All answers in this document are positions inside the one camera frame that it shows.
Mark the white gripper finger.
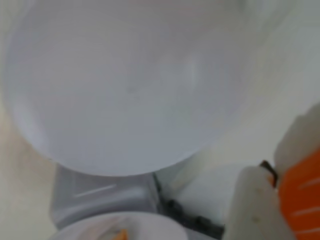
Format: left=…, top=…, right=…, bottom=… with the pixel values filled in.
left=223, top=159, right=297, bottom=240

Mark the salmon sushi with white stripes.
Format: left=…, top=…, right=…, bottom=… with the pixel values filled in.
left=273, top=101, right=320, bottom=240

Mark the grey circular toy train track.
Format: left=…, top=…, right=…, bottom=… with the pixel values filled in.
left=153, top=172, right=226, bottom=240

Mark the white toy train car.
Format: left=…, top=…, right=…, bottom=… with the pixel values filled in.
left=51, top=161, right=162, bottom=229

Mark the white round bowl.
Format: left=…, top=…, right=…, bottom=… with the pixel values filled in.
left=2, top=0, right=267, bottom=177

